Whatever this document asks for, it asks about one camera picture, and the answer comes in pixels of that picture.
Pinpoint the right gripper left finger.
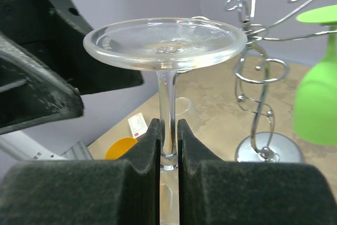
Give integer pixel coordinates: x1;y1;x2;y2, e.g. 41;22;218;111
1;119;160;224

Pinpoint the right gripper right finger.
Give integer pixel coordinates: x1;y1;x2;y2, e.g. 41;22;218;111
177;120;336;224

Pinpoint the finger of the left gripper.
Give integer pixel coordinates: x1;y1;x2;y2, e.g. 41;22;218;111
1;34;84;134
1;0;144;95

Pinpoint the green plastic wine glass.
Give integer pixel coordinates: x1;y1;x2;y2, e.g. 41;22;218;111
293;5;336;145

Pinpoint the clear wine glass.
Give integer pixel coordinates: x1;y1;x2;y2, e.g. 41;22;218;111
83;17;247;224

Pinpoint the orange plastic wine glass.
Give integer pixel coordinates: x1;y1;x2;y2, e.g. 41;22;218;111
105;137;138;160

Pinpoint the chrome wine glass rack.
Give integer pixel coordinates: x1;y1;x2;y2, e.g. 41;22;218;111
223;0;337;163

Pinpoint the small white card box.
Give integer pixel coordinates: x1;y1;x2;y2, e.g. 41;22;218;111
128;113;147;139

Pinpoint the clear glass back left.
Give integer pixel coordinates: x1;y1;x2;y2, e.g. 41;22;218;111
175;97;191;116

